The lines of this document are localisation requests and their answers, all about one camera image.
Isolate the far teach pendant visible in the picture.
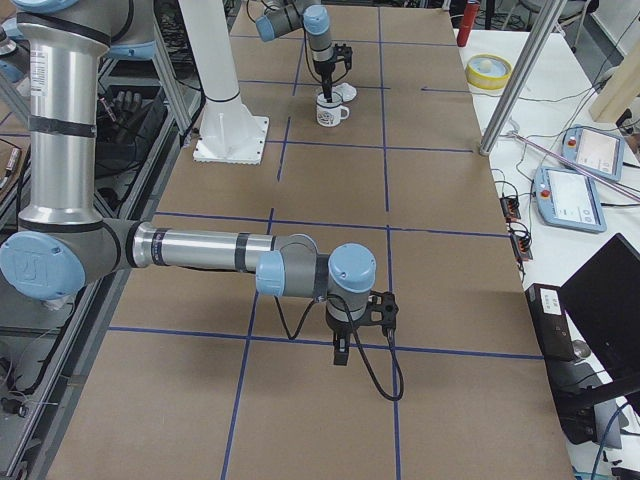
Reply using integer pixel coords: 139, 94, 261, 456
562, 125, 624, 182

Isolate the near teach pendant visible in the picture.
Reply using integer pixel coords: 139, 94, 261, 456
533, 166, 607, 233

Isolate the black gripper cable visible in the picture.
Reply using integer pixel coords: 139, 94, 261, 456
273, 294, 405, 401

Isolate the red bottle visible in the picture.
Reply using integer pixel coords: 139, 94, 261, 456
456, 0, 481, 47

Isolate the black laptop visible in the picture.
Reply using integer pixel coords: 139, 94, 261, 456
559, 232, 640, 386

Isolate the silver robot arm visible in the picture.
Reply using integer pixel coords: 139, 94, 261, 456
1, 1, 376, 365
255, 1, 352, 101

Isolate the teach pendant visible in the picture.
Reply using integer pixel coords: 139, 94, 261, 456
562, 125, 624, 182
533, 166, 607, 233

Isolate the white enamel cup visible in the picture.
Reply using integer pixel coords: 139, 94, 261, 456
315, 102, 350, 128

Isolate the yellow tape roll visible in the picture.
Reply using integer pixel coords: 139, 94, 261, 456
465, 54, 513, 91

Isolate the brown cardboard mat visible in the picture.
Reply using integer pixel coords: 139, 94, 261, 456
48, 6, 572, 479

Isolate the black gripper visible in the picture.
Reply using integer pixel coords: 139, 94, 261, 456
326, 299, 357, 366
312, 49, 336, 101

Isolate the clear plastic funnel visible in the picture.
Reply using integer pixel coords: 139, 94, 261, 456
316, 91, 343, 108

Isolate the black computer box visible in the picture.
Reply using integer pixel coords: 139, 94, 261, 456
525, 283, 577, 362

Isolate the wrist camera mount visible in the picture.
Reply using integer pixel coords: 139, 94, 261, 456
332, 43, 353, 72
358, 291, 399, 339

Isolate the aluminium frame post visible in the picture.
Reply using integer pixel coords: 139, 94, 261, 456
479, 0, 567, 156

